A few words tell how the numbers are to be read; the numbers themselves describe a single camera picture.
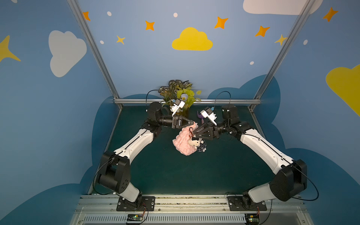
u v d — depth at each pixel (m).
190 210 0.74
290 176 0.42
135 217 0.72
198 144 0.67
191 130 0.69
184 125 0.68
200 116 0.65
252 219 0.72
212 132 0.62
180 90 1.00
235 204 0.74
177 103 0.66
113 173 0.44
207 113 0.62
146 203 0.74
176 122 0.66
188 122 0.69
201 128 0.67
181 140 0.70
